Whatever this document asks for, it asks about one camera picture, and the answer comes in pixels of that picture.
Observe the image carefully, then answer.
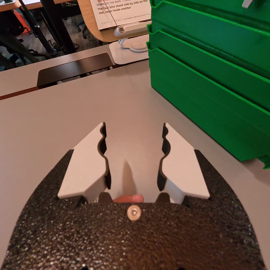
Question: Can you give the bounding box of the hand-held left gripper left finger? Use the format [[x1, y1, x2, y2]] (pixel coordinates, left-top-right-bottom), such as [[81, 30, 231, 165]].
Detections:
[[57, 122, 111, 204]]

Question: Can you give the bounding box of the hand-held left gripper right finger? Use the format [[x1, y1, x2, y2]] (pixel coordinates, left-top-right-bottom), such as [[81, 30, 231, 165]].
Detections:
[[157, 122, 211, 205]]

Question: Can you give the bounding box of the person's left hand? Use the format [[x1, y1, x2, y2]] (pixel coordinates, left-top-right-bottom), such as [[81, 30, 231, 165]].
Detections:
[[113, 194, 144, 203]]

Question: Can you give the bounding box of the wooden sign board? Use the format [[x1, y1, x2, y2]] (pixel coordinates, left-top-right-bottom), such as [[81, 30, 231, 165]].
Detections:
[[77, 0, 152, 43]]

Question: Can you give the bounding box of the orange bag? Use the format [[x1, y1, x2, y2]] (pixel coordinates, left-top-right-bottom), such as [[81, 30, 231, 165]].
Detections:
[[12, 9, 31, 34]]

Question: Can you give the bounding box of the white sign bracket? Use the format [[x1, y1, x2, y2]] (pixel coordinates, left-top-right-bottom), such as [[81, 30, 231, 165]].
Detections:
[[114, 22, 149, 46]]

